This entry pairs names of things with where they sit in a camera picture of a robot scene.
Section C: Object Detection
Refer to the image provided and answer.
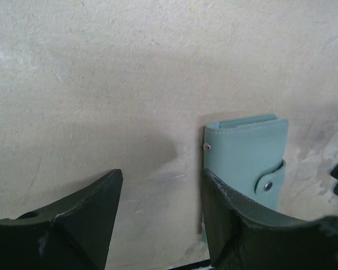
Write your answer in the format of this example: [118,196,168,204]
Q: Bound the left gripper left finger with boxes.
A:
[0,169,123,269]

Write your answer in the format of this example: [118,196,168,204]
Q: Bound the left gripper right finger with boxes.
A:
[201,169,338,269]

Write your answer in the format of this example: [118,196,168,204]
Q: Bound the green card holder wallet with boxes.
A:
[203,114,289,210]

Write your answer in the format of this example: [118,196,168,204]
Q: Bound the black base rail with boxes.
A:
[173,259,213,270]

